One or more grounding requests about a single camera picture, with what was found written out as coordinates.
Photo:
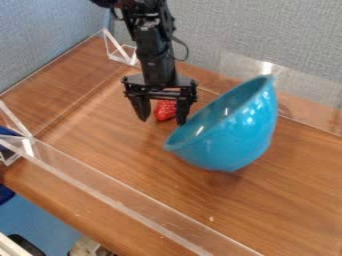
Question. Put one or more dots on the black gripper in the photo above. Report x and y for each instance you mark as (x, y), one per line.
(159, 83)

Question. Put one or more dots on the red strawberry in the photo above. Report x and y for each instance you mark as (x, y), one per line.
(164, 110)

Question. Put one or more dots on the blue plastic bowl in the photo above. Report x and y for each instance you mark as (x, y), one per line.
(229, 133)

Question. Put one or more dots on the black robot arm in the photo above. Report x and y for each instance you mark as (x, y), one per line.
(151, 26)

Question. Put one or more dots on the clear acrylic back barrier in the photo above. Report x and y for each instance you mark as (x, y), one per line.
(302, 97)

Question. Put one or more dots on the clear acrylic barrier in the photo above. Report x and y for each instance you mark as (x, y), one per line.
(302, 97)
(126, 220)

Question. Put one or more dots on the clear acrylic front barrier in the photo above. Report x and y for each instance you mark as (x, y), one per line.
(126, 220)

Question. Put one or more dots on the black white object below table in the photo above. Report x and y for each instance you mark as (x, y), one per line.
(9, 248)

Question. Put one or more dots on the clear acrylic corner bracket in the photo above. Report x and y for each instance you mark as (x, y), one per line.
(119, 52)

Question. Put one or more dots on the clear acrylic left bracket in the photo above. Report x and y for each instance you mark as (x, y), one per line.
(15, 134)

